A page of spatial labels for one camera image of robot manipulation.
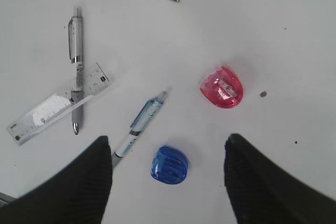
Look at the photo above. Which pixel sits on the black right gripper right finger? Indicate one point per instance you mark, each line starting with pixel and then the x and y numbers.
pixel 262 192

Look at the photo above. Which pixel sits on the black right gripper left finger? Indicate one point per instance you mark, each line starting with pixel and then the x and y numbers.
pixel 77 194

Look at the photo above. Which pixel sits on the pink pencil sharpener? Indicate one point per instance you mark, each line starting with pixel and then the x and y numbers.
pixel 223 88

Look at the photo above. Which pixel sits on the blue pencil sharpener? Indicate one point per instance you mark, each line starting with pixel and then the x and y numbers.
pixel 169 166

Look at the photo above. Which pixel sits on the blue white retractable pen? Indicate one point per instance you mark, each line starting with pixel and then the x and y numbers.
pixel 141 121

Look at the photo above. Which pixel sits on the grey white retractable pen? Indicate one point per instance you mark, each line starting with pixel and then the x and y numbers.
pixel 75 44

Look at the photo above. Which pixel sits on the clear plastic ruler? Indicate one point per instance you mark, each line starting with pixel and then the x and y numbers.
pixel 58 105

